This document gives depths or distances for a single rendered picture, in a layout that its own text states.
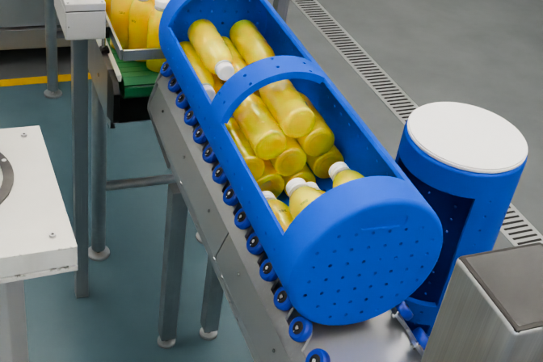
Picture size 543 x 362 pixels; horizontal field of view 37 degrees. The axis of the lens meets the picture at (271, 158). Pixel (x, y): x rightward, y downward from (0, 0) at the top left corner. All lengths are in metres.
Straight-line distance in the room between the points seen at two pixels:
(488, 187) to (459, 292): 1.35
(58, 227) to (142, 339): 1.26
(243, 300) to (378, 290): 0.30
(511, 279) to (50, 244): 1.03
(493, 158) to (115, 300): 1.44
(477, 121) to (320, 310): 0.74
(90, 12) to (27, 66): 1.95
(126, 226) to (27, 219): 1.61
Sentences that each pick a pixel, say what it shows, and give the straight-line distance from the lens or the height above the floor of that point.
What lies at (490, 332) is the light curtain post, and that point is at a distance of 0.45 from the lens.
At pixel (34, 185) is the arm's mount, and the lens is 1.53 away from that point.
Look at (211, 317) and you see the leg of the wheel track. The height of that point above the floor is 0.10.
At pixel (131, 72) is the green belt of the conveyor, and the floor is 0.90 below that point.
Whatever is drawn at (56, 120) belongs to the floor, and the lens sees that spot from 3.60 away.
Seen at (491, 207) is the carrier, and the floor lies 0.93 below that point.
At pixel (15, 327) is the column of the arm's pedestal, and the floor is 0.77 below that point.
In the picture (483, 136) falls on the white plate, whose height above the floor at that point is 1.04.
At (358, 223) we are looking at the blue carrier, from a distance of 1.28.
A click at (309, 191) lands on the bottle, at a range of 1.41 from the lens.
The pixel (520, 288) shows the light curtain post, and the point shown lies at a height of 1.70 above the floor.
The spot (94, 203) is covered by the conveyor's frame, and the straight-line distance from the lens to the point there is 2.75.
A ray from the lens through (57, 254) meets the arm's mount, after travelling 1.39.
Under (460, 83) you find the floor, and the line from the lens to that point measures 4.37.
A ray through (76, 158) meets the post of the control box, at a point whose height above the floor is 0.57.
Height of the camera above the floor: 1.99
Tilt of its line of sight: 35 degrees down
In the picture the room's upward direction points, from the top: 9 degrees clockwise
